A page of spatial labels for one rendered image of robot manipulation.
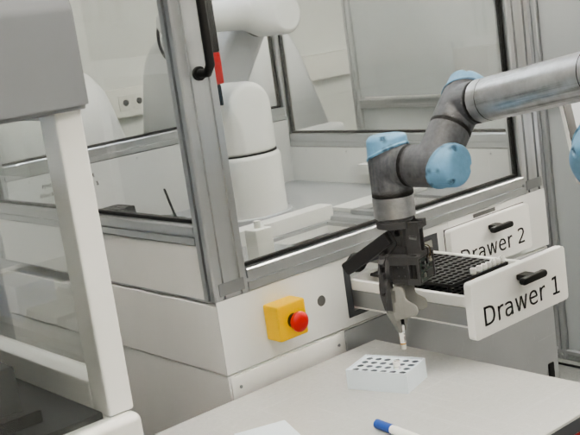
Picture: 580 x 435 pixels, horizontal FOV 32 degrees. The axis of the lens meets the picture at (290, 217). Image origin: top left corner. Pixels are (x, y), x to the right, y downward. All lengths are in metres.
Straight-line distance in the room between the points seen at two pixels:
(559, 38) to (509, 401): 2.26
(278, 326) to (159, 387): 0.35
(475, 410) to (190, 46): 0.81
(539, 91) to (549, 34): 2.25
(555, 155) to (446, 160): 2.26
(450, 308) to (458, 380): 0.14
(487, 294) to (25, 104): 0.93
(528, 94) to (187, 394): 0.93
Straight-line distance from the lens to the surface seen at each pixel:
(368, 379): 1.90
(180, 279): 2.01
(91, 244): 1.51
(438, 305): 1.99
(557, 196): 3.99
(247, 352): 1.99
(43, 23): 1.45
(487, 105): 1.74
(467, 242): 2.38
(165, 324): 2.10
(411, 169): 1.76
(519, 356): 2.61
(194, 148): 1.88
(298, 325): 1.96
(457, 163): 1.73
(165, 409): 2.22
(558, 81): 1.63
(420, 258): 1.84
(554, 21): 3.88
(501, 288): 1.97
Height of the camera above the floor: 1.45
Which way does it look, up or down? 11 degrees down
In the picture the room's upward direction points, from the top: 8 degrees counter-clockwise
